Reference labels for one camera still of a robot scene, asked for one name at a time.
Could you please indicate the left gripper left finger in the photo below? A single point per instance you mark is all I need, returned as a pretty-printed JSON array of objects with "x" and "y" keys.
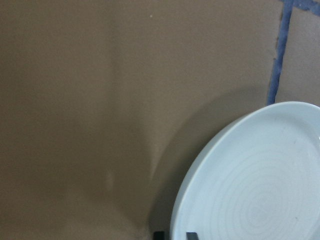
[{"x": 159, "y": 235}]

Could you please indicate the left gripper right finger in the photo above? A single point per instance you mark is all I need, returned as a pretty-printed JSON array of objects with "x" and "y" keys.
[{"x": 192, "y": 236}]

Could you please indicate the light blue plate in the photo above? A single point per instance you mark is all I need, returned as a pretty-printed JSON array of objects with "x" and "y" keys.
[{"x": 257, "y": 179}]

